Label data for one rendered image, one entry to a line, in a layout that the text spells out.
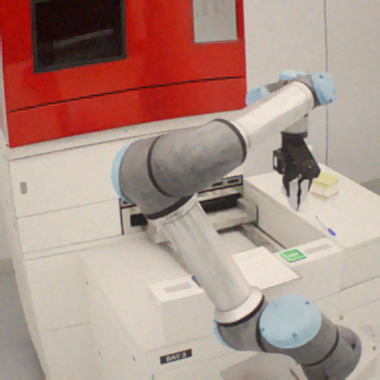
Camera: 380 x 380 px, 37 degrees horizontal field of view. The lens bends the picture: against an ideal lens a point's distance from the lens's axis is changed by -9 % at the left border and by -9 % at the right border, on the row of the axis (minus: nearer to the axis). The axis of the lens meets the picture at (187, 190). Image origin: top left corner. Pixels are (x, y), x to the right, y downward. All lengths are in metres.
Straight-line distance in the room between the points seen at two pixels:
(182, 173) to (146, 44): 0.88
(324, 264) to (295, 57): 2.48
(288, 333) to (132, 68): 1.01
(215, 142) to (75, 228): 1.03
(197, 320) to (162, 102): 0.72
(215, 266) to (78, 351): 1.14
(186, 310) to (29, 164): 0.71
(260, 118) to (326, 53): 3.01
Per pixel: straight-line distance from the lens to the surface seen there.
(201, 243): 1.18
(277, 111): 1.18
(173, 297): 1.47
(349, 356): 1.31
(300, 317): 1.19
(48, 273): 2.05
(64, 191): 1.95
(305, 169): 1.46
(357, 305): 1.85
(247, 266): 1.59
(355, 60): 4.31
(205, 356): 1.61
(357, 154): 4.51
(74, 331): 2.19
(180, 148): 1.04
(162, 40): 1.88
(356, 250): 1.73
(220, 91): 1.99
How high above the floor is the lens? 1.73
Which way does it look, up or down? 22 degrees down
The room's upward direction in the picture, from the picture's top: 2 degrees counter-clockwise
